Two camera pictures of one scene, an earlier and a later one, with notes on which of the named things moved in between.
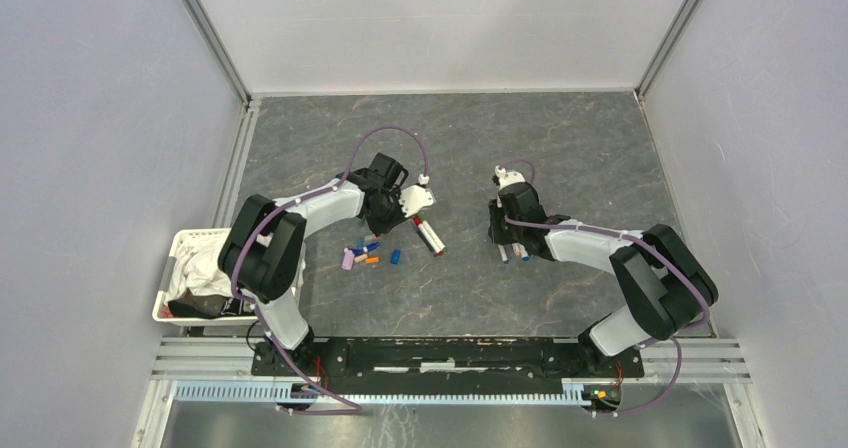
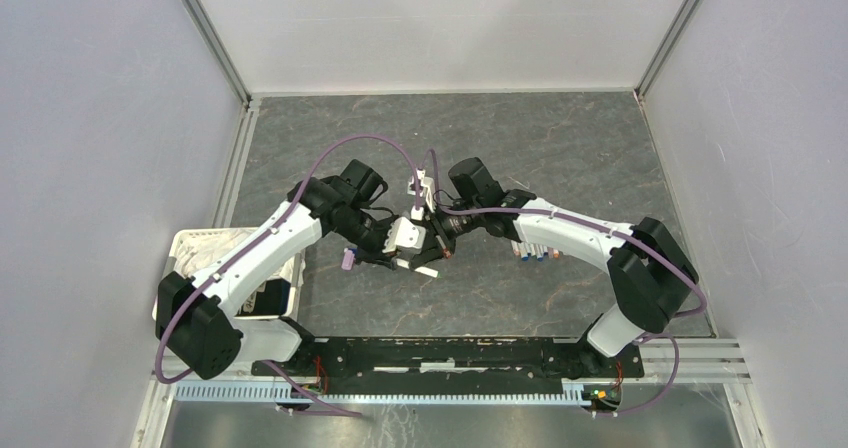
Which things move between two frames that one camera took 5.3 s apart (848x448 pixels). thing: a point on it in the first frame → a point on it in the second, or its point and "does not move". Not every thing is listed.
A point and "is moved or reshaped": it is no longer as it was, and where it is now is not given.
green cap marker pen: [421, 216] is moved or reshaped
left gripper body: [388, 216] → [371, 244]
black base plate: [301, 365] does not move
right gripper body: [503, 232] → [448, 226]
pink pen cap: [348, 260] does not move
